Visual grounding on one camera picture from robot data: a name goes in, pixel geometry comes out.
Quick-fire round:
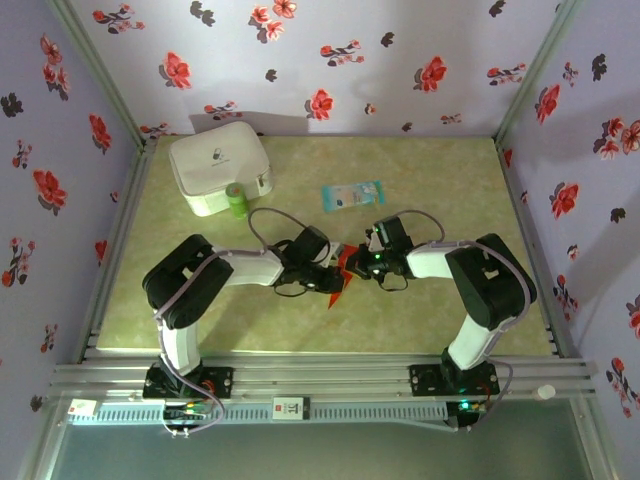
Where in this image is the red paper sheet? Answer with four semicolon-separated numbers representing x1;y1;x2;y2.
327;243;359;312

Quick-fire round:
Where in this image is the blue wipes packet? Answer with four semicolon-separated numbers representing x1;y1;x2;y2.
320;180;387;215

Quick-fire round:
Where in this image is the green bottle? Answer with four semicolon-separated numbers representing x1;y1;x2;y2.
224;181;251;220

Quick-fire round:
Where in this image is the white zip pouch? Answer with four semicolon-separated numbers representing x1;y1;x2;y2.
167;120;276;218

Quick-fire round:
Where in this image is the red white label tag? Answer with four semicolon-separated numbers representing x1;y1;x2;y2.
272;396;312;421

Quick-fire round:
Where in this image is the black controller board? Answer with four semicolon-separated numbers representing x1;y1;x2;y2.
163;399;214;422
446;398;489;429

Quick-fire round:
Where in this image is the right arm lavender cable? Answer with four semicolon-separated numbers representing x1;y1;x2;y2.
397;209;534;434

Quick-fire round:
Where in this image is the long aluminium rail beam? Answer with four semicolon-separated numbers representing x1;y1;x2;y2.
47;352;599;401

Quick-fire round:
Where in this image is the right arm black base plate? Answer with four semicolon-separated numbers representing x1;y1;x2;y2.
408;363;501;399

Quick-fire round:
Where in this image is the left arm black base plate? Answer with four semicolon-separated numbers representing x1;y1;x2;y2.
143;366;235;400

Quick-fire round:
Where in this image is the grey slotted cable duct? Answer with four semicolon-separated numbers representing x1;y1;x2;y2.
69;402;449;427

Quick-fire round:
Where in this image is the aluminium corner post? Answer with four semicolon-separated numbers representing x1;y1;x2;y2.
45;0;157;151
493;0;587;149

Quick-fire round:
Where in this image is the aluminium frame leg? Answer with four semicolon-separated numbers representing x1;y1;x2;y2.
569;399;619;480
17;399;69;480

